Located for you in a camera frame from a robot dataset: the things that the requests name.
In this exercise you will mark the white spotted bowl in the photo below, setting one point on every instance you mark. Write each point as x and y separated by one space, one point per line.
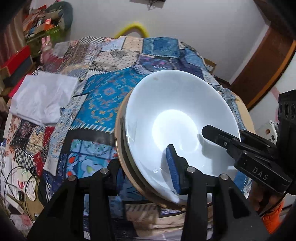
172 107

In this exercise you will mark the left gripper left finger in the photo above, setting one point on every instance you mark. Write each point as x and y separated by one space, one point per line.
62 217

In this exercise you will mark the orange sleeve forearm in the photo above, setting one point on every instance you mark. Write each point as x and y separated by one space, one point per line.
271 220

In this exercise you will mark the patchwork bed cover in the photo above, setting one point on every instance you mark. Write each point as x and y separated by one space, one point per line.
108 69

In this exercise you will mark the pink bowl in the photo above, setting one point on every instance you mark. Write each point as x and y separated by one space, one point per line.
129 167

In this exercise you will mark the green box of clutter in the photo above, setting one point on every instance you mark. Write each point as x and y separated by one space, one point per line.
41 23

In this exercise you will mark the white suitcase with stickers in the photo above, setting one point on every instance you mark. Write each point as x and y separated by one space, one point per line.
269 131

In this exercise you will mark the white folded cloth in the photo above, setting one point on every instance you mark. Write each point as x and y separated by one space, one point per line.
40 98

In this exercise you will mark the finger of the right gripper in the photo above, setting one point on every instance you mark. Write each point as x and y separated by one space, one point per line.
254 140
223 139

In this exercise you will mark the grey green plush cushion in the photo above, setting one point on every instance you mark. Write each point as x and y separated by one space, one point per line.
66 14

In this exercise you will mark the red box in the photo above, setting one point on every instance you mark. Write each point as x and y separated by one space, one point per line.
15 61

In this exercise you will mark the person right hand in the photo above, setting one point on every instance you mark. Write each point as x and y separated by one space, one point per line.
261 200

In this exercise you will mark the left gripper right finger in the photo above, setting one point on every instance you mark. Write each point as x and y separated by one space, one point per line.
233 216

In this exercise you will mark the cardboard box on floor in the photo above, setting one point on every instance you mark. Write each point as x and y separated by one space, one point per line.
210 65

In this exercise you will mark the pink rabbit toy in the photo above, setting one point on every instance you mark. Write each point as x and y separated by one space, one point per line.
46 49

